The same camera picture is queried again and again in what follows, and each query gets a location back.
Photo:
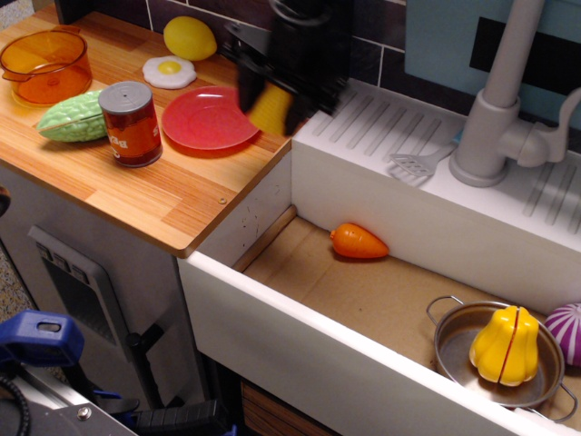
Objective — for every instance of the purple white toy onion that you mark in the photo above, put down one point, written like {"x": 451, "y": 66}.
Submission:
{"x": 564, "y": 325}

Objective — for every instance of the grey toy spatula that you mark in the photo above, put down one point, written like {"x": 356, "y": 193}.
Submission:
{"x": 416, "y": 170}

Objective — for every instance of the red plastic plate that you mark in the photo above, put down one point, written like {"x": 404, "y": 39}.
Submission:
{"x": 207, "y": 119}

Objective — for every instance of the orange toy carrot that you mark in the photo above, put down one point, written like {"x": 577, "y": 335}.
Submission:
{"x": 353, "y": 241}

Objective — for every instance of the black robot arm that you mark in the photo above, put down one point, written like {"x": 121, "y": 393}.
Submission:
{"x": 310, "y": 14}

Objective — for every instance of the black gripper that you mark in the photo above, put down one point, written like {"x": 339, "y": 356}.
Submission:
{"x": 311, "y": 63}

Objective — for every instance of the green toy bitter gourd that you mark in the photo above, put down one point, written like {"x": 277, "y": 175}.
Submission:
{"x": 77, "y": 119}

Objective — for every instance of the yellow toy bell pepper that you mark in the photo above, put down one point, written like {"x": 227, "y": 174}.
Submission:
{"x": 505, "y": 351}

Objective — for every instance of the orange transparent plastic pot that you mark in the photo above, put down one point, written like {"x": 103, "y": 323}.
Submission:
{"x": 47, "y": 67}

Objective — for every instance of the white toy fried egg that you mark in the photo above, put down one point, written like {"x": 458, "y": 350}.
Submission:
{"x": 169, "y": 72}

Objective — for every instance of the red toy soup can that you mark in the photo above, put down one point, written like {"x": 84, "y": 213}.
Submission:
{"x": 131, "y": 123}

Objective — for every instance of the grey toy faucet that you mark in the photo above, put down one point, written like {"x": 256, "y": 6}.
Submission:
{"x": 493, "y": 132}

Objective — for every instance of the yellow toy corn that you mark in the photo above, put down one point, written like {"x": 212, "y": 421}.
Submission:
{"x": 269, "y": 111}

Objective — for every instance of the grey toy oven door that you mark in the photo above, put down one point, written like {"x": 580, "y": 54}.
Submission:
{"x": 115, "y": 356}

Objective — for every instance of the blue clamp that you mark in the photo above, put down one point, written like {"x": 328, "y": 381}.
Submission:
{"x": 41, "y": 339}

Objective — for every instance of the yellow toy lemon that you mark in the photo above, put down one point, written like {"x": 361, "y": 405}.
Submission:
{"x": 189, "y": 38}

